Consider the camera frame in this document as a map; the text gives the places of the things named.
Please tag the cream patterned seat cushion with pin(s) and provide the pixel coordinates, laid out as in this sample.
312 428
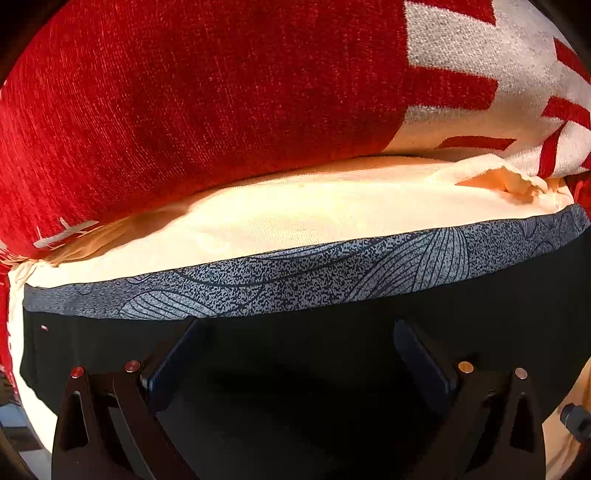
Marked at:
357 199

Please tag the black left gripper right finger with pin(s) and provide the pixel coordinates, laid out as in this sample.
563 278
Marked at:
470 423

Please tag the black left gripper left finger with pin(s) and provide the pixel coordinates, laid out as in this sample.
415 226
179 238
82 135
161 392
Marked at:
107 426

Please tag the red blanket with white characters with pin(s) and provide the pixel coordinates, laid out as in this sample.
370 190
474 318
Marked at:
117 108

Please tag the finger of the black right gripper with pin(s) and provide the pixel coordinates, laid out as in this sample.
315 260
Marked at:
577 420

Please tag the black pants with patterned waistband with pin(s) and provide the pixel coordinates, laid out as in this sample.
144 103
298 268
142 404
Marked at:
292 372

